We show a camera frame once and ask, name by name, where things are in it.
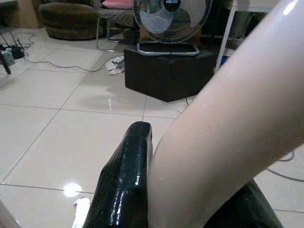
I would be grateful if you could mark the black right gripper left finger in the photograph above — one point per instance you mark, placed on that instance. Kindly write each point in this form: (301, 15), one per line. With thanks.
(123, 180)

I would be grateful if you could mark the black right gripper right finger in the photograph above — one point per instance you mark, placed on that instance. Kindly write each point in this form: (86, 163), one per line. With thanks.
(247, 209)

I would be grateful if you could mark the white floor fan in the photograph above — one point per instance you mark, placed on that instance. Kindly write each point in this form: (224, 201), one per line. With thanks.
(169, 21)

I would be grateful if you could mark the white paper piece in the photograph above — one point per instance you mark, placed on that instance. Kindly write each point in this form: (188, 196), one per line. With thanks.
(82, 211)

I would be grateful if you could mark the black box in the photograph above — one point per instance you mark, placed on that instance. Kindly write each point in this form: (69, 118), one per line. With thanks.
(166, 73)

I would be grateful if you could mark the crumpled paper scrap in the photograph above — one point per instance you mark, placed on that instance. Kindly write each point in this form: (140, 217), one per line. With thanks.
(116, 65)

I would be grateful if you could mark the black tripod leg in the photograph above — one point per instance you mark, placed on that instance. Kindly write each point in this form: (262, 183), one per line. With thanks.
(5, 63)

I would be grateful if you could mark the black wifi router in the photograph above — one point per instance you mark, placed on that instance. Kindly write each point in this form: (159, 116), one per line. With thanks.
(16, 51)

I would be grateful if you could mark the brown round ottoman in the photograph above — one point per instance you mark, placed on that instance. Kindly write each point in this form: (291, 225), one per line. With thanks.
(69, 20)

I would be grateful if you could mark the pink cushion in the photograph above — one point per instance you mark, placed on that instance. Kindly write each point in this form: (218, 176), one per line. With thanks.
(112, 3)

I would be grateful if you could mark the metal frame chair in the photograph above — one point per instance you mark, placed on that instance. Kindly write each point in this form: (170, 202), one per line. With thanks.
(114, 21)

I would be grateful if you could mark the white table frame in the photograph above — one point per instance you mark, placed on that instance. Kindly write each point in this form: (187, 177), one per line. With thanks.
(225, 35)

